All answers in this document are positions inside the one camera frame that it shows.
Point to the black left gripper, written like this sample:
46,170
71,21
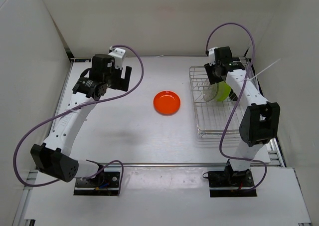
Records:
121,83

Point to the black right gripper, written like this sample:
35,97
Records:
212,79

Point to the clear glass plate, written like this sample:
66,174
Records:
210,92

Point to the lime green plastic plate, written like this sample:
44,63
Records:
223,91

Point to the black plastic plate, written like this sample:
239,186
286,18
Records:
233,96

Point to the orange plastic plate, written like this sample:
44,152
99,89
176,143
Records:
166,103

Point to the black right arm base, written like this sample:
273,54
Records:
222,187

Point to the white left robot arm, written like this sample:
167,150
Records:
52,157

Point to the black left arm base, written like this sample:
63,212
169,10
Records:
107,184

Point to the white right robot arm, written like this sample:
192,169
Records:
260,121

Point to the dark blue table label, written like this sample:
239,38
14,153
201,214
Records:
84,60

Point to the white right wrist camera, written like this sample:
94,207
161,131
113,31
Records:
211,55

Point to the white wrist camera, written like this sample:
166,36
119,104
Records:
119,55
211,55

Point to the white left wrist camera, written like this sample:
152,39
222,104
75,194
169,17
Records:
119,55

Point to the metal wire dish rack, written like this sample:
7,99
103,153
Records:
210,117

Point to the aluminium frame rail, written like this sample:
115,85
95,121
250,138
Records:
275,154

